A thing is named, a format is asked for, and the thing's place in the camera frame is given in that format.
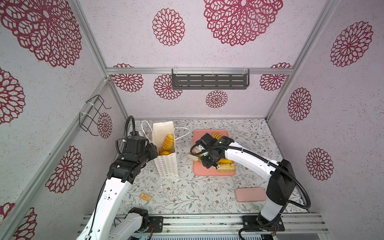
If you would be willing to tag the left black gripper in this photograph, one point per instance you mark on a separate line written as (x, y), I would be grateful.
(152, 149)

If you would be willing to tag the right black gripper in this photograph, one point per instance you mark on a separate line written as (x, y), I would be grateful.
(202, 159)

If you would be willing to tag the cream sandwich bread slice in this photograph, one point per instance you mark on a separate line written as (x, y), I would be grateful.
(226, 168)

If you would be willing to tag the ridged striped bread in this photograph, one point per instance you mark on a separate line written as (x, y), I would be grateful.
(168, 143)

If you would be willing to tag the white paper bag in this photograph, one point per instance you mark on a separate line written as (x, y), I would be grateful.
(164, 136)

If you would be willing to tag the long baguette loaf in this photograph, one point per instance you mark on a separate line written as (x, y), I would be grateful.
(164, 153)

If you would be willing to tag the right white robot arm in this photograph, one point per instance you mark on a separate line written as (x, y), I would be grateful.
(283, 187)

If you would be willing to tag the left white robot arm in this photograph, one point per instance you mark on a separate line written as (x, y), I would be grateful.
(108, 203)

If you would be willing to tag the yellow bread roll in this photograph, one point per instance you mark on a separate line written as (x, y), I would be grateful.
(225, 161)

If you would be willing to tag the pink tray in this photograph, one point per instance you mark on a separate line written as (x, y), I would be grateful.
(198, 168)

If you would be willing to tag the small cracker biscuit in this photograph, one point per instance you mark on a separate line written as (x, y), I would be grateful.
(145, 197)

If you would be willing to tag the pink rectangular box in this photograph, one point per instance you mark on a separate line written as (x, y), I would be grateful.
(248, 195)

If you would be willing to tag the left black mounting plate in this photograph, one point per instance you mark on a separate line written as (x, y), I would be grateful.
(155, 224)

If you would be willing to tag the black mounting plate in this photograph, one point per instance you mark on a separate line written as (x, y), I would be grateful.
(253, 223)
(155, 224)

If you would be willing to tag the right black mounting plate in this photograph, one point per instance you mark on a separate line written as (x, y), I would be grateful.
(253, 223)

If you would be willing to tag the black wire wall rack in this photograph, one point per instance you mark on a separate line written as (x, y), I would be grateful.
(88, 118)

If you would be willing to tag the dark grey wall shelf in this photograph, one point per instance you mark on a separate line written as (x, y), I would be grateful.
(212, 81)

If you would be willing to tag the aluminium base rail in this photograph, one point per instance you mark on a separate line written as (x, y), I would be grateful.
(231, 224)

